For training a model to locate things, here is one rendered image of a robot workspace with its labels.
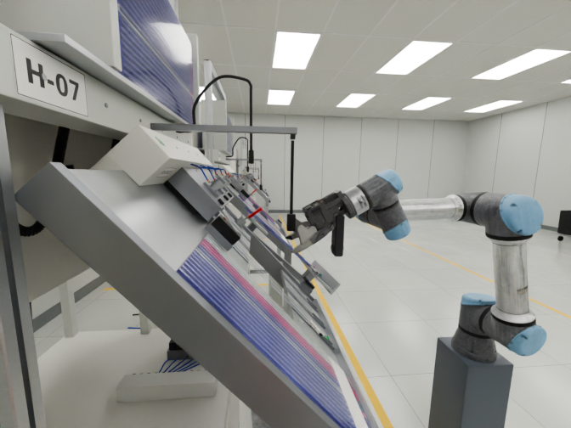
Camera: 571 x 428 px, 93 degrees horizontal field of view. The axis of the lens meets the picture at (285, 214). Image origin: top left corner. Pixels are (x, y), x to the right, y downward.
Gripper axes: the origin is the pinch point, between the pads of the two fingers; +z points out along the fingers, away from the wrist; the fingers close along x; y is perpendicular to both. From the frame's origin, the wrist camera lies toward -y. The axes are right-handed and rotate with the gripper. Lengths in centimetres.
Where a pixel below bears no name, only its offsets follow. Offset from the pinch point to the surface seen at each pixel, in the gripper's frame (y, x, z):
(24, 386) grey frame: 13, 40, 35
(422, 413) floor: -128, -44, -17
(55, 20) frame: 54, 27, 12
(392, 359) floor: -130, -85, -20
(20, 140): 46, 20, 31
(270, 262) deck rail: -11.1, -30.0, 10.3
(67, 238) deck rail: 26, 38, 21
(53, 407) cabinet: -6, 4, 75
